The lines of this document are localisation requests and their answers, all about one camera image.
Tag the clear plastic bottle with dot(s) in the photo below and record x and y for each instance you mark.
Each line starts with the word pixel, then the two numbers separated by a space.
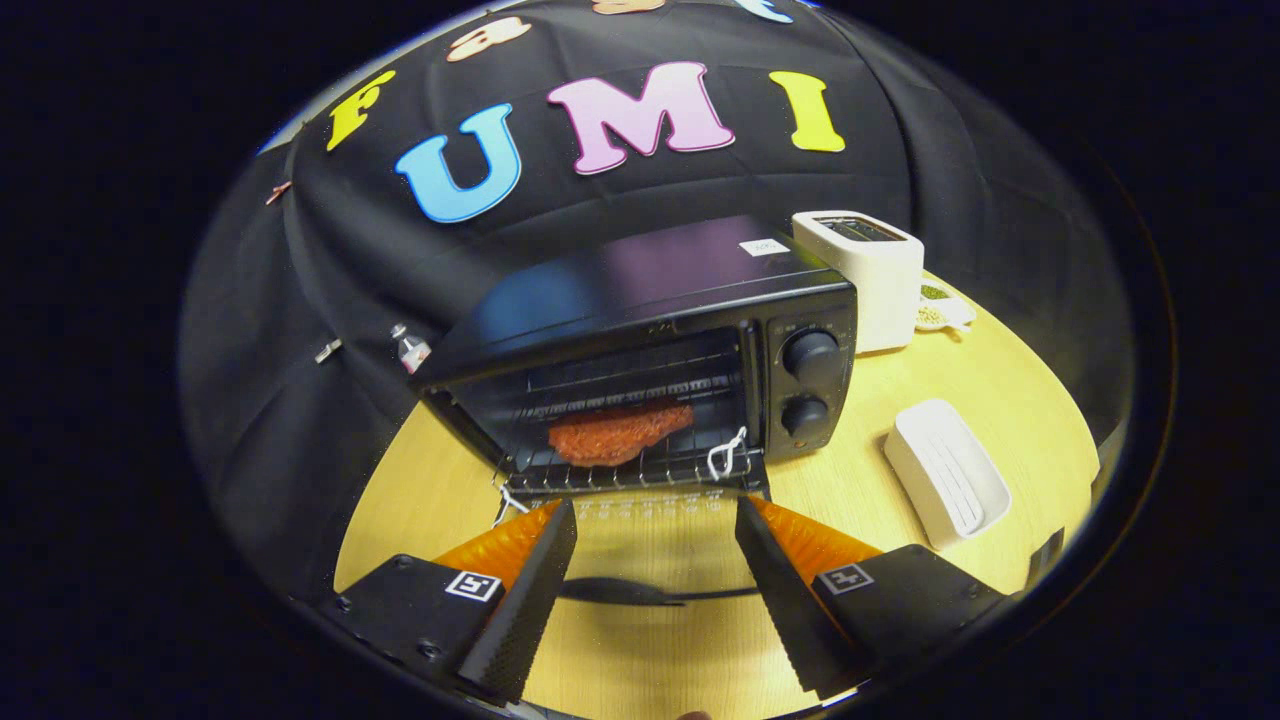
pixel 412 350

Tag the small white dish with beans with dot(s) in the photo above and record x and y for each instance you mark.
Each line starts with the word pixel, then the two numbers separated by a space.
pixel 935 315

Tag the white ribbed tray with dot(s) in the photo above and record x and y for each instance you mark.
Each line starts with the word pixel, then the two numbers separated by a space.
pixel 940 470

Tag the white bread toaster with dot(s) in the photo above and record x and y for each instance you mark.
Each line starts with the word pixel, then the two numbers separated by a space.
pixel 880 290

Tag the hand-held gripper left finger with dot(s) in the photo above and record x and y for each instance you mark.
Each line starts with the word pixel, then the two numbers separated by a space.
pixel 525 610

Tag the red meat slice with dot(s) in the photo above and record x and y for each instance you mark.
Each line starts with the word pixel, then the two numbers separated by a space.
pixel 615 435

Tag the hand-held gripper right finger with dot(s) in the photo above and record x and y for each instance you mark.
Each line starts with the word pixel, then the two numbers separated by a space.
pixel 785 600

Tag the pink clip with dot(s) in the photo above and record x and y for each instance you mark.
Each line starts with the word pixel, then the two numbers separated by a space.
pixel 278 192

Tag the silver clip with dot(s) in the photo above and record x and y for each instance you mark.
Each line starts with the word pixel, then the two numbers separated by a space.
pixel 328 351

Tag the black toaster oven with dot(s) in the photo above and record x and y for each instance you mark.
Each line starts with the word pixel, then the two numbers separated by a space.
pixel 640 280

